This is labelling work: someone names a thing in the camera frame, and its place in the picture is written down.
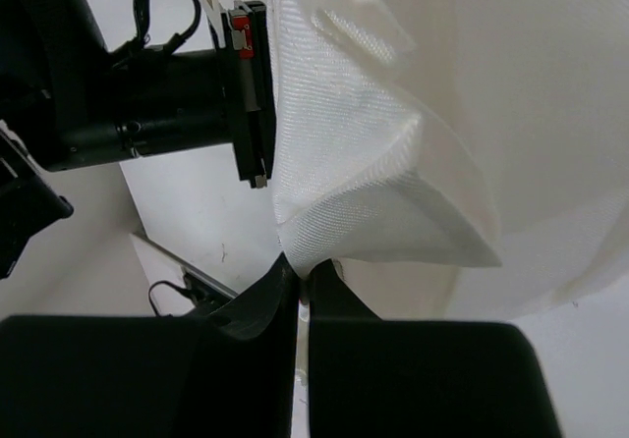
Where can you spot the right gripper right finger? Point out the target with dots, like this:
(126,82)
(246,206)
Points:
(370,377)

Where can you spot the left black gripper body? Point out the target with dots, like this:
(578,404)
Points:
(98,113)

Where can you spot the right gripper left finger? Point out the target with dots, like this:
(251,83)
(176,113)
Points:
(227,372)

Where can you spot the white fabric skirt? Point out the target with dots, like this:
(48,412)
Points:
(455,158)

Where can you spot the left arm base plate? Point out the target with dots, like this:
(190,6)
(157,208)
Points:
(205,295)

